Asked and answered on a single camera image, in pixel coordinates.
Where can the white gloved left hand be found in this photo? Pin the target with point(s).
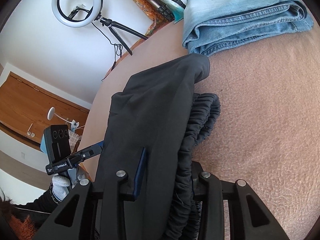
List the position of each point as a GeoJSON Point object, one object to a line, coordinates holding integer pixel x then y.
{"type": "Point", "coordinates": [61, 184]}

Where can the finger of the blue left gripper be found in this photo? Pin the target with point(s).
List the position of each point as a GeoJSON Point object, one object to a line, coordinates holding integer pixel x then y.
{"type": "Point", "coordinates": [97, 147]}

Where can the orange floral bed sheet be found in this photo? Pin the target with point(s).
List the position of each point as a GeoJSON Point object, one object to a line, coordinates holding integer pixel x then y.
{"type": "Point", "coordinates": [134, 46]}

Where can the light blue chair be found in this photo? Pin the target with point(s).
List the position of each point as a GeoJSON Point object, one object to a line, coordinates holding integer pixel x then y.
{"type": "Point", "coordinates": [43, 145]}

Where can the black pants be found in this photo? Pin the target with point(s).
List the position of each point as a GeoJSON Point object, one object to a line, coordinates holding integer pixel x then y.
{"type": "Point", "coordinates": [160, 111]}

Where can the teal small bag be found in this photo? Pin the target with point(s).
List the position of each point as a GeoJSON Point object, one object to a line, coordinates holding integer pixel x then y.
{"type": "Point", "coordinates": [176, 8]}

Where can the orange knitted cloth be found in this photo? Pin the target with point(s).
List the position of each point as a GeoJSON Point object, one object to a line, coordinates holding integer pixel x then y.
{"type": "Point", "coordinates": [25, 230]}

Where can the wooden door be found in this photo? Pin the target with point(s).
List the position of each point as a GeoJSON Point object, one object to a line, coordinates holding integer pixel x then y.
{"type": "Point", "coordinates": [24, 108]}

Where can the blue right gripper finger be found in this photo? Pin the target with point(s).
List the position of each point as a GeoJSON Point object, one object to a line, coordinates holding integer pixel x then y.
{"type": "Point", "coordinates": [138, 180]}

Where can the white clip desk lamp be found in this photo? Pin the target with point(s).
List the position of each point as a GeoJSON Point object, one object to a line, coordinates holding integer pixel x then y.
{"type": "Point", "coordinates": [73, 124]}

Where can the checkered beige cloth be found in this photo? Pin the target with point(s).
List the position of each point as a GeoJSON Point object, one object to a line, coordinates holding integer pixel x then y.
{"type": "Point", "coordinates": [74, 141]}

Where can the folded blue jeans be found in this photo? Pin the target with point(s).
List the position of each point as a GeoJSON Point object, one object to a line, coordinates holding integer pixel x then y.
{"type": "Point", "coordinates": [211, 26]}

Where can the black left sleeve forearm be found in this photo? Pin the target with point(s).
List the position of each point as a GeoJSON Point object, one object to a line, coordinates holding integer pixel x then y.
{"type": "Point", "coordinates": [38, 210]}

